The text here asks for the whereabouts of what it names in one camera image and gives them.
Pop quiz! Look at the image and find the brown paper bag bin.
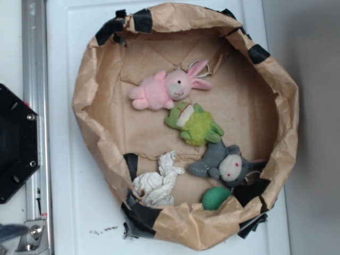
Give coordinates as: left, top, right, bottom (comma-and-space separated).
72, 3, 299, 250

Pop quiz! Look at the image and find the metal corner bracket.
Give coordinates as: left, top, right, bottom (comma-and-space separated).
15, 219, 49, 254

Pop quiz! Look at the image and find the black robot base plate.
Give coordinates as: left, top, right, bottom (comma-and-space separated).
1, 84, 39, 205

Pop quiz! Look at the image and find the grey plush donkey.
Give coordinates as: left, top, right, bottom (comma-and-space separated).
188, 141, 267, 188

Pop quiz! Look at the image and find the aluminium extrusion rail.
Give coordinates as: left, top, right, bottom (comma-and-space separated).
22, 1, 54, 254

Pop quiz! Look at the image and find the green textured ball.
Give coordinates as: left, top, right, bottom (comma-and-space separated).
201, 186, 232, 210

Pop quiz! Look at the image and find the green plush frog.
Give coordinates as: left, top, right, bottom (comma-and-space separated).
165, 102, 225, 146

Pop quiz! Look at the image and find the pink plush bunny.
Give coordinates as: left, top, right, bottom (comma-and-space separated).
129, 59, 213, 111

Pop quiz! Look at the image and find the crumpled white paper tissue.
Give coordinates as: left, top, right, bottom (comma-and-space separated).
132, 150, 185, 208

